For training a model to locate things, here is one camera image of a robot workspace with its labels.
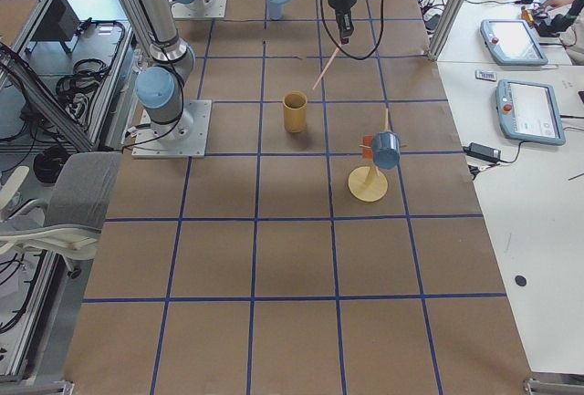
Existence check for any pink chopstick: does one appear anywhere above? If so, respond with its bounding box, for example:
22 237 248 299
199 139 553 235
312 47 340 90

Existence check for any light blue plastic cup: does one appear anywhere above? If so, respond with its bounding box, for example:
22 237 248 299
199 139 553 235
266 1 284 21

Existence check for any orange hanging cup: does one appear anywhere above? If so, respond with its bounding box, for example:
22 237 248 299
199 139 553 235
360 135 373 160

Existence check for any dark blue hanging cup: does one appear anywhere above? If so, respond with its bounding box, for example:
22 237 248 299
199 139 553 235
370 130 401 170

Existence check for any person hand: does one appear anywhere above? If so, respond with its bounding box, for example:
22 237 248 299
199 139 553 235
542 0 572 9

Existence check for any bamboo cylinder holder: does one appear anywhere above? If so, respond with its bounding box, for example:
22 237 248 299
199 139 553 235
283 91 308 133

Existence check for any wooden mug tree stand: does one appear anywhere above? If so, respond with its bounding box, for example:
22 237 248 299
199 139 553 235
348 109 398 203

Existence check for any teach pendant far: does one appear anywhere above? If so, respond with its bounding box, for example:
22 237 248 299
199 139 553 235
480 19 548 67

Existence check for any teach pendant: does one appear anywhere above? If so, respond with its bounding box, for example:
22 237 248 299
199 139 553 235
480 19 548 67
495 79 566 146

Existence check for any black power brick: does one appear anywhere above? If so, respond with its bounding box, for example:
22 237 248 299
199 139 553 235
463 142 501 164

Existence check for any teach pendant near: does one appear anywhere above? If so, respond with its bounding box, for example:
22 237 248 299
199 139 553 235
495 79 566 146

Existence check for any grey office chair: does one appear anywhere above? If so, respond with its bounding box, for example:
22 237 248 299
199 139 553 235
1 151 122 278

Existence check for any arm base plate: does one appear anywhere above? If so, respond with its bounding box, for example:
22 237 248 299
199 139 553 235
131 99 212 159
170 0 227 21

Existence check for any aluminium frame post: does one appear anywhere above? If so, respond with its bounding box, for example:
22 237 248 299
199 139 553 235
427 0 464 61

